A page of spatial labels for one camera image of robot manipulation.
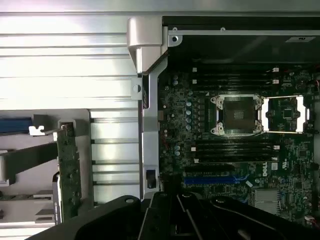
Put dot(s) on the silver chipset heatsink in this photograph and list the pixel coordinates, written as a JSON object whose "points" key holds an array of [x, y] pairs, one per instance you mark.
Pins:
{"points": [[267, 201]]}

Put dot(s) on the black case latch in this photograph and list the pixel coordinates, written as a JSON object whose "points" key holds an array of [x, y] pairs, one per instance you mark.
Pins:
{"points": [[150, 178]]}

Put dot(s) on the RAM slot with white latches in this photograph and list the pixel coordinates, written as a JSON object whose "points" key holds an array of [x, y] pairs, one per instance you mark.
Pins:
{"points": [[235, 69], [235, 81], [235, 160], [235, 148]]}

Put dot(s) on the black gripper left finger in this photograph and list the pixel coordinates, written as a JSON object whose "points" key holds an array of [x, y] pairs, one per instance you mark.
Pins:
{"points": [[105, 220]]}

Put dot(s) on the silver socket cover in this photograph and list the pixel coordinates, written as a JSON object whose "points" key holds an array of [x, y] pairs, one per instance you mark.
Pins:
{"points": [[267, 112]]}

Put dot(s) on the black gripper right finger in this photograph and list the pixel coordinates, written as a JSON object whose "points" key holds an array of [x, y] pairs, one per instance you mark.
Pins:
{"points": [[237, 220]]}

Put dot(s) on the RAM slot with black latches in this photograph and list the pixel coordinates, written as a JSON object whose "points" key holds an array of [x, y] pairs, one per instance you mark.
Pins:
{"points": [[235, 75], [235, 154], [235, 142], [235, 87]]}

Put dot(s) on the green motherboard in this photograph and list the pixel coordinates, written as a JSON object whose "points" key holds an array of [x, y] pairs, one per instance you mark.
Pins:
{"points": [[295, 155]]}

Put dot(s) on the grey parts rack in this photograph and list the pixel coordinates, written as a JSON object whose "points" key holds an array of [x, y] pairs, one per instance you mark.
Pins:
{"points": [[35, 205]]}

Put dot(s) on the black expansion slot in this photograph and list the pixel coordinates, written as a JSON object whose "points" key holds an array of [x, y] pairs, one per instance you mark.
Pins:
{"points": [[207, 168]]}

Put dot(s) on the open PC case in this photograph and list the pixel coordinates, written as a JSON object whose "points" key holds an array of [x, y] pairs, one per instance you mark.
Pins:
{"points": [[150, 125]]}

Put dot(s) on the hard disk with blue caddy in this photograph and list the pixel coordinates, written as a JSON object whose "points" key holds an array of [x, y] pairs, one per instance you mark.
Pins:
{"points": [[15, 125]]}

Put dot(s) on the CPU socket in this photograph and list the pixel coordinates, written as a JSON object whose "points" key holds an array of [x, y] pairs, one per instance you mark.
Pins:
{"points": [[236, 115]]}

